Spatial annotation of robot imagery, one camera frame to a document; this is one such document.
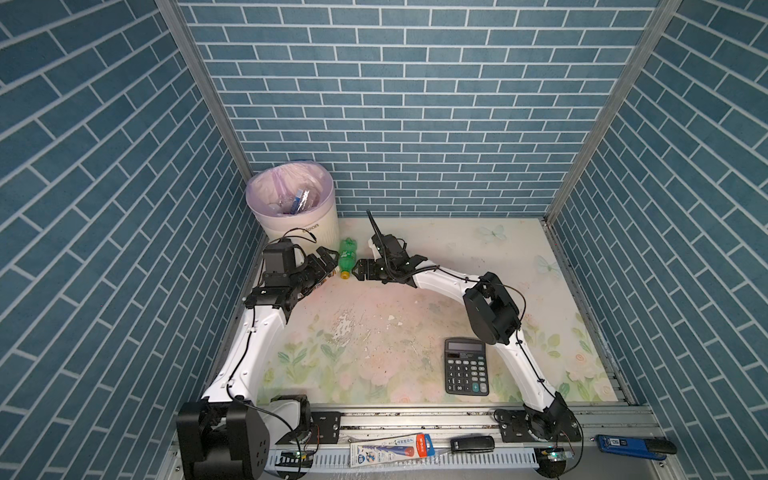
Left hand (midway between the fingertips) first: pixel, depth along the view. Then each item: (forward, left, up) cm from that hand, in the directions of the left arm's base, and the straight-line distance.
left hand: (332, 260), depth 81 cm
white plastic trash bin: (0, +4, +11) cm, 11 cm away
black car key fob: (-41, -35, -17) cm, 56 cm away
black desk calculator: (-23, -37, -19) cm, 47 cm away
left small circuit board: (-42, +9, -25) cm, 50 cm away
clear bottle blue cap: (+24, +13, 0) cm, 28 cm away
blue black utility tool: (-43, -76, -16) cm, 88 cm away
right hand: (+8, -5, -15) cm, 17 cm away
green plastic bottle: (+14, -1, -16) cm, 21 cm away
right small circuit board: (-43, -56, -21) cm, 74 cm away
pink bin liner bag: (+31, +18, -2) cm, 36 cm away
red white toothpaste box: (-41, -16, -20) cm, 48 cm away
